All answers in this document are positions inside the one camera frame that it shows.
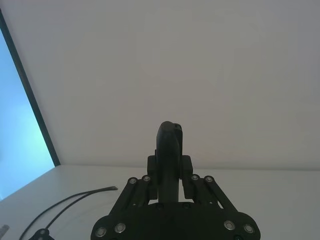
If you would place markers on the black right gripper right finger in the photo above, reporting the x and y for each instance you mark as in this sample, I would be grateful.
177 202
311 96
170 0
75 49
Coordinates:
200 190

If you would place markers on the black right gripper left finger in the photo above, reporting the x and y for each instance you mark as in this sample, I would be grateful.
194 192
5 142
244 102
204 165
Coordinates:
163 150

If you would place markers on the bright pane with dark frame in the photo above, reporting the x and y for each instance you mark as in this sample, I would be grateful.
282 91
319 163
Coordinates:
15 112

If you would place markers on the small black bolted piece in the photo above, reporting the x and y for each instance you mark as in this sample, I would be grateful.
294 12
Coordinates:
40 235

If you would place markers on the small grey flat piece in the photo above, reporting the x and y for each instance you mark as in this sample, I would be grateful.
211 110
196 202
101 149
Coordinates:
3 230

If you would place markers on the white table cloth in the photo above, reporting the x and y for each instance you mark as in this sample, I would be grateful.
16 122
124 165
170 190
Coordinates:
262 200

